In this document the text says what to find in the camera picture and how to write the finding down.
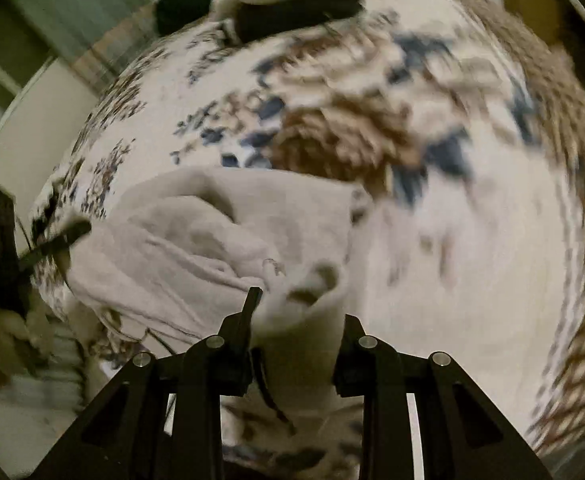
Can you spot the black folded garment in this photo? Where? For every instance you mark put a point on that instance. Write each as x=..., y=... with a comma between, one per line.
x=257, y=21

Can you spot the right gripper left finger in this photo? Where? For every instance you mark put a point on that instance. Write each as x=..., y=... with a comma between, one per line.
x=220, y=364

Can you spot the floral bed blanket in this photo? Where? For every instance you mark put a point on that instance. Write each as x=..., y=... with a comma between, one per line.
x=399, y=150

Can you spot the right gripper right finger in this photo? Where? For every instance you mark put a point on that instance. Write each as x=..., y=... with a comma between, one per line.
x=364, y=362

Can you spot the window with white frame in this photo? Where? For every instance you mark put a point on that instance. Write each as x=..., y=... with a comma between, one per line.
x=2, y=85

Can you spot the beige long-sleeve shirt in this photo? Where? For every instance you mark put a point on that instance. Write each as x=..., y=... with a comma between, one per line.
x=181, y=251

